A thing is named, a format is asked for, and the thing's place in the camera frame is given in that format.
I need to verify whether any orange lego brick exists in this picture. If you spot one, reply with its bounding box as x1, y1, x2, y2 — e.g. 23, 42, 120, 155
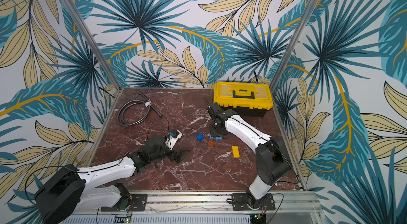
208, 140, 215, 147

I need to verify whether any small blue lego brick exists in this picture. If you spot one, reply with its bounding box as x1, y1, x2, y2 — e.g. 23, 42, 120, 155
196, 134, 205, 142

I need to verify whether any long light blue lego brick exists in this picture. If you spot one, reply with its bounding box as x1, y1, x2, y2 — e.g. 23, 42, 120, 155
209, 134, 223, 141

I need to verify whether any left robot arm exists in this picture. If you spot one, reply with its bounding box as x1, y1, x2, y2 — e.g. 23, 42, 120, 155
35, 130, 189, 224

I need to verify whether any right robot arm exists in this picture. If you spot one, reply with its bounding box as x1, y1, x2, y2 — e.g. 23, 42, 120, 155
207, 103, 293, 211

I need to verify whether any yellow lego brick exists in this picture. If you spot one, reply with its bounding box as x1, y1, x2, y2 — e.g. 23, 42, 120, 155
232, 146, 240, 158

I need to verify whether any yellow black toolbox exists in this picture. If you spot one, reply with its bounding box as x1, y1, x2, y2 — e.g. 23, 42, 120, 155
214, 82, 273, 118

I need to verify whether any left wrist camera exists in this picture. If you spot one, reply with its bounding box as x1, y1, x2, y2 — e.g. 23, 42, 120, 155
165, 130, 183, 150

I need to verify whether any coiled black cable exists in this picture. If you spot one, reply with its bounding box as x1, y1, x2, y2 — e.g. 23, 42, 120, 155
117, 92, 163, 127

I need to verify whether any aluminium front rail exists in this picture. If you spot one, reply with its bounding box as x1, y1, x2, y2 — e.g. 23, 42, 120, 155
60, 191, 325, 224

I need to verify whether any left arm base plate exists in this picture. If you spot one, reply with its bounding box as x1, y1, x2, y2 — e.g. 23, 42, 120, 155
101, 194, 147, 212

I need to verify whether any left aluminium frame post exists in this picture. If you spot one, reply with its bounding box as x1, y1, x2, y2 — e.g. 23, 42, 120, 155
60, 0, 122, 92

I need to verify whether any aluminium frame post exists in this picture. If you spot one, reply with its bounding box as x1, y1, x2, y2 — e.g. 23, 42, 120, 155
60, 0, 122, 92
269, 0, 336, 88

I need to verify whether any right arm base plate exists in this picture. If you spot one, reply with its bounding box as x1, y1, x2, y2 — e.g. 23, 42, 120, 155
231, 193, 276, 211

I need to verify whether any right aluminium frame post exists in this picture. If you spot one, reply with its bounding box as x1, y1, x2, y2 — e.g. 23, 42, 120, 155
269, 0, 336, 88

